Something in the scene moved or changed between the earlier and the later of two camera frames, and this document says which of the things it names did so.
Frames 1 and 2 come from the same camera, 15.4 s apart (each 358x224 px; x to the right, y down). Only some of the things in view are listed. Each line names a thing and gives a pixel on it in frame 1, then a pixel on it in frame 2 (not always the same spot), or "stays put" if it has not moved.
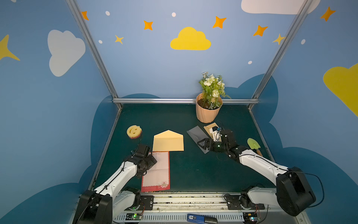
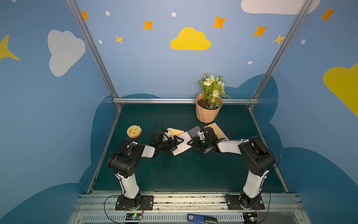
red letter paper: (157, 177) → (183, 145)
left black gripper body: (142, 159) → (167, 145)
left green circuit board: (133, 216) stays put
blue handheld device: (201, 219) stays put
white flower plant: (212, 91) stays put
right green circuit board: (250, 217) stays put
